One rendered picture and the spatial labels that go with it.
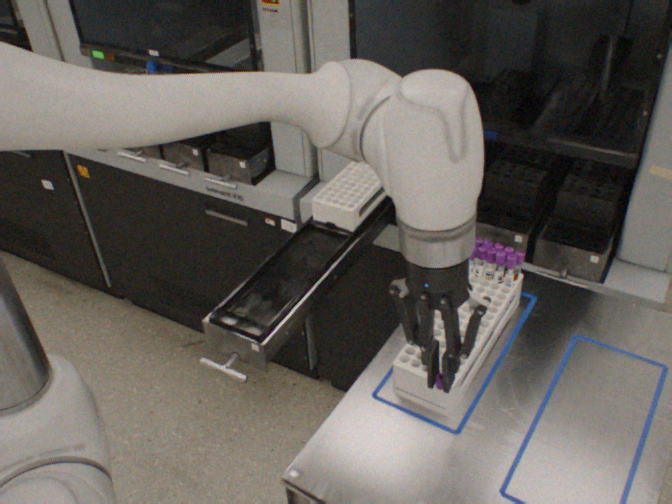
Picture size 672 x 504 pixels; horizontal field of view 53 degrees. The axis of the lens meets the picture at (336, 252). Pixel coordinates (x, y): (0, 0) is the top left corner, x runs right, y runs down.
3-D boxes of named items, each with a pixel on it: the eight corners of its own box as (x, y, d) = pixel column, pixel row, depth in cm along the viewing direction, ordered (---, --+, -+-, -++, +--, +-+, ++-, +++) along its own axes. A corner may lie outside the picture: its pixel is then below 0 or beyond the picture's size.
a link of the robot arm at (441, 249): (413, 183, 81) (415, 223, 85) (383, 224, 75) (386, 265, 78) (486, 194, 77) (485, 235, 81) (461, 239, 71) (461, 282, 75)
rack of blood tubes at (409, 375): (467, 283, 123) (470, 256, 119) (520, 301, 119) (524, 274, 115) (390, 391, 104) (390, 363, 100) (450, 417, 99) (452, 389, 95)
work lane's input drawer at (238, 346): (375, 177, 171) (375, 146, 166) (425, 189, 165) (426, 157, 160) (192, 363, 122) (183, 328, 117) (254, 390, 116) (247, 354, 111)
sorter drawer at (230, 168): (338, 78, 222) (337, 52, 217) (375, 85, 217) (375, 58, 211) (198, 182, 173) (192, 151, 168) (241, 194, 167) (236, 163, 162)
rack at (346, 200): (375, 161, 164) (375, 139, 160) (413, 170, 160) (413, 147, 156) (312, 224, 144) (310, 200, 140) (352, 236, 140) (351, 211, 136)
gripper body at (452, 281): (481, 237, 80) (480, 295, 86) (415, 225, 84) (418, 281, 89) (461, 275, 75) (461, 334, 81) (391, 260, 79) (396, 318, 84)
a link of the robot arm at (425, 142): (502, 215, 73) (440, 165, 83) (508, 81, 64) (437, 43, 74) (416, 247, 71) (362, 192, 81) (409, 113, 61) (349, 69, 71)
